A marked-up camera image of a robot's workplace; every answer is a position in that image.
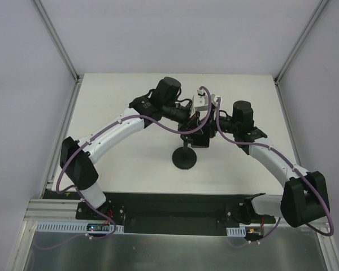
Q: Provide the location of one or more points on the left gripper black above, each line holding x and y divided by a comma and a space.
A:
187, 124

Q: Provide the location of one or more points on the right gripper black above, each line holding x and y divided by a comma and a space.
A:
212, 127

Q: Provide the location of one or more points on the black smartphone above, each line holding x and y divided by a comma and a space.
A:
201, 140

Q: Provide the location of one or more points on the black phone stand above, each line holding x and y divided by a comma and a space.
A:
184, 157

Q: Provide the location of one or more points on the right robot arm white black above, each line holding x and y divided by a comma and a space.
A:
304, 198

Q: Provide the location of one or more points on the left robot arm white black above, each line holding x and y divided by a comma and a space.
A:
160, 106

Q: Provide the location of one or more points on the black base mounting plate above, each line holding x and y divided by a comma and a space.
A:
177, 226

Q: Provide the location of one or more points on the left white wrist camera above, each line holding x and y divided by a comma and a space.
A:
200, 102

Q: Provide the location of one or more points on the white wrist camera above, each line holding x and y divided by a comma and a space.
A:
200, 102
215, 99

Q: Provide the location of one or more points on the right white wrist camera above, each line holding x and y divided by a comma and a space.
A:
215, 99

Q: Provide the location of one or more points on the right white cable duct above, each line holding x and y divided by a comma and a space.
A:
239, 232

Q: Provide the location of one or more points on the white cable duct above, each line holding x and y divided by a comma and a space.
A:
239, 232
78, 227

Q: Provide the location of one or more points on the right aluminium frame post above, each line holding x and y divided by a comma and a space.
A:
304, 34

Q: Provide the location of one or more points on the aluminium frame post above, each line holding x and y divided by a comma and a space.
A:
54, 36
304, 34

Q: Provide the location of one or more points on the left aluminium frame post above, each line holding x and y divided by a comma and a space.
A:
54, 36

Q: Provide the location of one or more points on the left white cable duct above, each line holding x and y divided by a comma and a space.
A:
78, 227

